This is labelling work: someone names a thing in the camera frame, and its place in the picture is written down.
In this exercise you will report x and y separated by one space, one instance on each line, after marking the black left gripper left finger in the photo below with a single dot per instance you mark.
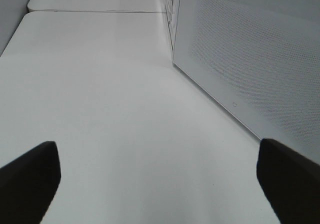
28 185

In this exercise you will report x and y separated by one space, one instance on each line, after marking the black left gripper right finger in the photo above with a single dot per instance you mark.
290 182

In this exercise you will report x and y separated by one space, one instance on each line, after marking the white microwave oven body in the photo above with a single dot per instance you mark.
171 10

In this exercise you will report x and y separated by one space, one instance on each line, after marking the white microwave door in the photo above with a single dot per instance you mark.
259 59

